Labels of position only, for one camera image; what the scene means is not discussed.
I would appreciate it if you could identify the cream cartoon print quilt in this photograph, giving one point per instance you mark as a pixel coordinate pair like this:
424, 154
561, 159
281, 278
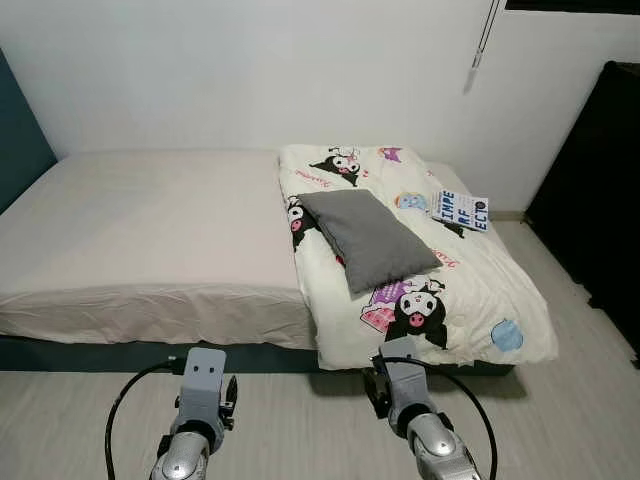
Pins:
480, 290

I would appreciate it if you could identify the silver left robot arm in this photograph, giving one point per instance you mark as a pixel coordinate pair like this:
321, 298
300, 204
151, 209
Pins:
185, 460

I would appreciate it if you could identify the dark blue bed base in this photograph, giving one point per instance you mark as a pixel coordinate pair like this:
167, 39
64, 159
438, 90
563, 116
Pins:
100, 355

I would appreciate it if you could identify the mattress with beige sheet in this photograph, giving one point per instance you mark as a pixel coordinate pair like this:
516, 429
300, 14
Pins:
150, 220

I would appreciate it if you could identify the white book with blue letters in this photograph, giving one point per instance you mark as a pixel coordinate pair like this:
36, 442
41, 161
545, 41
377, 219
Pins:
458, 210

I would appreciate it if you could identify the blue fabric headboard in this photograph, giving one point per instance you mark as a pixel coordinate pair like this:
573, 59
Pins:
20, 150

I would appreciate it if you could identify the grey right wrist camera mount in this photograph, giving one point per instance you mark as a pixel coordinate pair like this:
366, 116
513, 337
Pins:
405, 385

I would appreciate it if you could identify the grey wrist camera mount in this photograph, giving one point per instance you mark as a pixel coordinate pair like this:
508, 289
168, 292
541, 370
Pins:
405, 385
203, 385

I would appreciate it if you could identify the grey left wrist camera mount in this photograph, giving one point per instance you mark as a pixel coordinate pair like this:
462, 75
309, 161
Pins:
203, 385

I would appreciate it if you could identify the black wall panel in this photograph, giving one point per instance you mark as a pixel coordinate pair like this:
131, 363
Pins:
570, 5

